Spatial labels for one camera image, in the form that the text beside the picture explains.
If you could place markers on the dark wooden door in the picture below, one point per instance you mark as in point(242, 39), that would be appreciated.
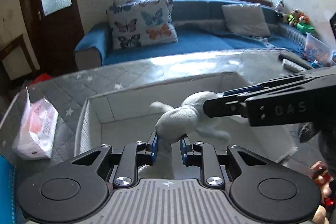
point(54, 28)

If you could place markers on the grey cushion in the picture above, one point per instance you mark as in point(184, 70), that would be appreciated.
point(246, 20)

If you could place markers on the dark gloved right hand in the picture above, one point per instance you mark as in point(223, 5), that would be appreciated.
point(326, 141)

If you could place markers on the white plush doll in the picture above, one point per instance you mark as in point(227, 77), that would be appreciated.
point(187, 118)

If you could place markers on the white remote control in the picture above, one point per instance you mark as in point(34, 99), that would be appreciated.
point(293, 67)

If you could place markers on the blue dotted box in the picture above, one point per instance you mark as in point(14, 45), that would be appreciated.
point(7, 192)

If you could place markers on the clear plastic toy bin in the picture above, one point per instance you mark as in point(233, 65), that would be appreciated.
point(318, 50)

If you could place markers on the butterfly print pillow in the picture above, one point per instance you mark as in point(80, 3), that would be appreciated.
point(141, 23)

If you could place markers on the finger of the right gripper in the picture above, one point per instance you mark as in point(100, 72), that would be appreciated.
point(262, 86)
point(224, 107)

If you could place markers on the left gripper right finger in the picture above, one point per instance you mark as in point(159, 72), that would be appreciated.
point(187, 152)

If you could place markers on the white tissue pack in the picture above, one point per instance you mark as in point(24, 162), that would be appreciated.
point(35, 139)

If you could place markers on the plush toys pile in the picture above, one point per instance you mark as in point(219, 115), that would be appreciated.
point(295, 17)

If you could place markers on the black remote control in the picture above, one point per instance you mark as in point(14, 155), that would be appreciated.
point(295, 59)

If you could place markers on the blue sofa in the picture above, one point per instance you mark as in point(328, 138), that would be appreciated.
point(200, 27)

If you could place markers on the green plastic tub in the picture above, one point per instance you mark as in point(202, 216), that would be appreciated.
point(305, 28)

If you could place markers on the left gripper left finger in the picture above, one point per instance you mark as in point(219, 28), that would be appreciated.
point(151, 149)

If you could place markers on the black cardboard box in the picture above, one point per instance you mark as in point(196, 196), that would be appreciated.
point(130, 115)

